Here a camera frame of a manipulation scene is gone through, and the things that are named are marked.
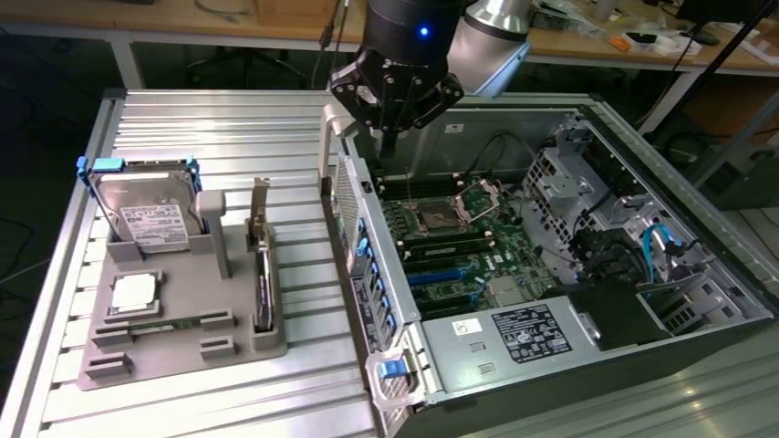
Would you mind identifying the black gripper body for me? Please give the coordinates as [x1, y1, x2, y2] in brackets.
[357, 0, 461, 82]

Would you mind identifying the expansion card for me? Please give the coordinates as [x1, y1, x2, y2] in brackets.
[245, 176, 277, 333]

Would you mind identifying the cardboard box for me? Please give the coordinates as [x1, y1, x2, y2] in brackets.
[254, 0, 343, 27]

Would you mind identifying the metal socket cover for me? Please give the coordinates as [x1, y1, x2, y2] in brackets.
[453, 179, 511, 221]

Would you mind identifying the black PC case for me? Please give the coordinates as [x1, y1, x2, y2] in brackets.
[319, 93, 779, 438]

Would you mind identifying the CPU socket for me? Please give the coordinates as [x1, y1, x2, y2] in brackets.
[411, 199, 466, 230]

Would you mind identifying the metal drive cage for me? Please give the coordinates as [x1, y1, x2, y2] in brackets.
[521, 116, 657, 275]

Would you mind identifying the black RAM stick white label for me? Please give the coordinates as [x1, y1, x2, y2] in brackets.
[403, 235, 490, 262]

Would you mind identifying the green motherboard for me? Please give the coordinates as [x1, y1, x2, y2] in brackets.
[377, 172, 574, 321]

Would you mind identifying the blue expansion slot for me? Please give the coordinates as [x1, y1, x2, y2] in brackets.
[406, 267, 475, 287]

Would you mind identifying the hard disk in blue caddy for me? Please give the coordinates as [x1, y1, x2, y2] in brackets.
[76, 154, 206, 256]

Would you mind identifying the silver chipset heatsink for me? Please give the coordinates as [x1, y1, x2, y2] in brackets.
[485, 276, 533, 308]

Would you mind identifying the black monitor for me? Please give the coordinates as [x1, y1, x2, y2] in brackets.
[673, 0, 779, 47]

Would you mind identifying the black stand pole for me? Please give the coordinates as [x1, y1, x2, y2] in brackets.
[703, 0, 779, 77]

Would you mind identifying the grey power supply unit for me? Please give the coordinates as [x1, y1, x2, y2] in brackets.
[419, 295, 606, 394]

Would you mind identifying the silver CPU chip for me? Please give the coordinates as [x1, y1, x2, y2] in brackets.
[111, 275, 162, 312]

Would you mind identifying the blue case release latch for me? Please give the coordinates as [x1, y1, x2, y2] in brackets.
[375, 359, 409, 381]

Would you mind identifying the green RAM stick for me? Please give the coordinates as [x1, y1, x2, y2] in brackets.
[100, 318, 203, 335]

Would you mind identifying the grey plastic parts rack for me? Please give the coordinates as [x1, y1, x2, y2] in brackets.
[76, 189, 291, 392]

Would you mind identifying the wooden desk white frame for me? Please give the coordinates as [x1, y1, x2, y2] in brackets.
[526, 0, 779, 134]
[0, 0, 367, 91]

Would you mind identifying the blue wire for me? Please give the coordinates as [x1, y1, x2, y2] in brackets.
[637, 217, 673, 287]

